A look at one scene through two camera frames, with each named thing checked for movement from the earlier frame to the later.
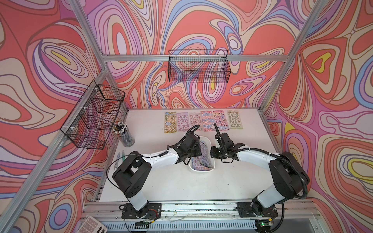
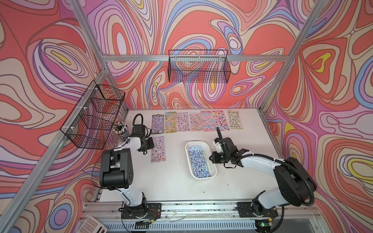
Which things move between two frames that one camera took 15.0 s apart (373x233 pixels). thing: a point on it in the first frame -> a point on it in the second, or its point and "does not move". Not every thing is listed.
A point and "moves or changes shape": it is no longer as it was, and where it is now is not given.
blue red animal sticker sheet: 208,121 does not move
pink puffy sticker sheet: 182,121 does not move
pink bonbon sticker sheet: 195,119 does not move
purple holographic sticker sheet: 202,162 -> 157,124
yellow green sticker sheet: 170,122 does not move
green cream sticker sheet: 234,120 does not move
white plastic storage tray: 205,163 moves or changes shape
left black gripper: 198,153 -> 151,144
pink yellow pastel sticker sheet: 220,120 does not move
